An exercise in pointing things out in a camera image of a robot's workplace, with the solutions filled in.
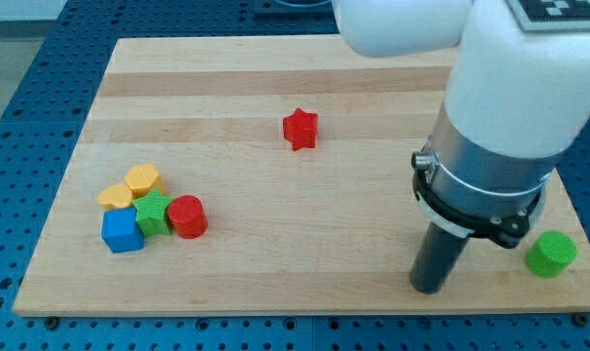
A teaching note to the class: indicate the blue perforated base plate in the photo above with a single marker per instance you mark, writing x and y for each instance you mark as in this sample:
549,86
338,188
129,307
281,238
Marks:
39,127

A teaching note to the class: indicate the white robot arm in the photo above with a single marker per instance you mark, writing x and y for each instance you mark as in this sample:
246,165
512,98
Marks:
517,97

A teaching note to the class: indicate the green star block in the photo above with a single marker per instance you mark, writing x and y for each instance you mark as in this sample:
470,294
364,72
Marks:
152,213

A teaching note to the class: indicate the green cylinder block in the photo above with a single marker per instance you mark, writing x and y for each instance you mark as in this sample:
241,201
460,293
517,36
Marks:
551,254

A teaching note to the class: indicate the yellow hexagon block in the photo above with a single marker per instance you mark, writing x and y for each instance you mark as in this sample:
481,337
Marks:
141,179

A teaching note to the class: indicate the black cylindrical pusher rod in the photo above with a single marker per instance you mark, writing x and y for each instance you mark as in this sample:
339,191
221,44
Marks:
436,258

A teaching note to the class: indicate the red star block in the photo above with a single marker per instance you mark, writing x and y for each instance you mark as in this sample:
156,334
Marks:
301,129

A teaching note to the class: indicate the black white fiducial marker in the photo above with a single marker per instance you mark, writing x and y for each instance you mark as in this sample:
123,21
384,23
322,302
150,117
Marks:
551,15

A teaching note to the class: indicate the yellow heart block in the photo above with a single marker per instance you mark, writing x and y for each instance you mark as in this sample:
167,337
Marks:
116,197

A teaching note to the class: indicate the blue cube block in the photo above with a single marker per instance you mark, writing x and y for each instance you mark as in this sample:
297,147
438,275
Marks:
120,231

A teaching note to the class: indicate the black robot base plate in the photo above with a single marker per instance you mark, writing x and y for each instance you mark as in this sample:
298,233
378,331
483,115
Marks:
273,9

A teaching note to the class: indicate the red cylinder block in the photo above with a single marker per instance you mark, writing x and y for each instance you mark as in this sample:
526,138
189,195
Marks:
187,215

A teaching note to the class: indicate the wooden board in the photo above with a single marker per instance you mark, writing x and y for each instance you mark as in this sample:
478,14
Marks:
330,230

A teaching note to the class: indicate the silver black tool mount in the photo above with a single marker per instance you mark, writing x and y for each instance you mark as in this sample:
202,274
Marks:
471,191

